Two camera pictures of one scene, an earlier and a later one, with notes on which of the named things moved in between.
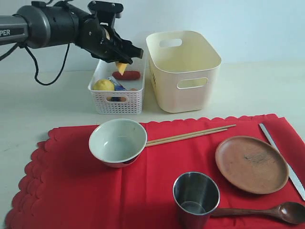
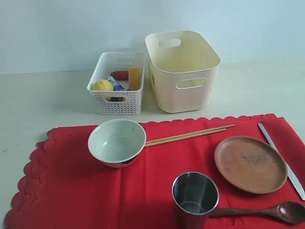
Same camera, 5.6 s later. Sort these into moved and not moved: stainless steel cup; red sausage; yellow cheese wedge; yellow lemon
Moved: yellow cheese wedge
Not moved: red sausage; stainless steel cup; yellow lemon
